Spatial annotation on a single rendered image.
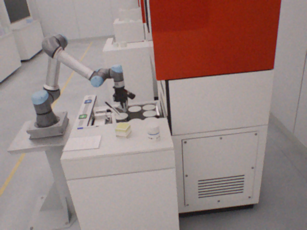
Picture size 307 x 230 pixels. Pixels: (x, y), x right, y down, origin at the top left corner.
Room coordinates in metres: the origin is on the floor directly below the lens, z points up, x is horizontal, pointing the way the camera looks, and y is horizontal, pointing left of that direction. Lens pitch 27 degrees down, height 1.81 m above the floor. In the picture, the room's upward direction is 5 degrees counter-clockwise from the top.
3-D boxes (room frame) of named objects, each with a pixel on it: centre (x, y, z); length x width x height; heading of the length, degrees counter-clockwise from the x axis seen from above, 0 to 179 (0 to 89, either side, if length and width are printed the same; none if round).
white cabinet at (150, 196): (1.71, 0.25, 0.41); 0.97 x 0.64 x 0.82; 2
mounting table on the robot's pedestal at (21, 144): (1.83, 0.83, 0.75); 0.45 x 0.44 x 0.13; 94
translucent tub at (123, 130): (1.41, 0.19, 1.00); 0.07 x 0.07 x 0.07; 68
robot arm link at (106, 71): (1.86, 0.34, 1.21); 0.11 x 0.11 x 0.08; 79
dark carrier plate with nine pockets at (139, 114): (1.79, 0.14, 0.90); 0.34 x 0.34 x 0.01; 2
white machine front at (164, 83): (1.99, -0.07, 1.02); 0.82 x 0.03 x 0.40; 2
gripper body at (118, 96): (1.86, 0.24, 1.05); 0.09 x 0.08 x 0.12; 63
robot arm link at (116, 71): (1.86, 0.24, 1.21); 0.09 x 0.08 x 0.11; 79
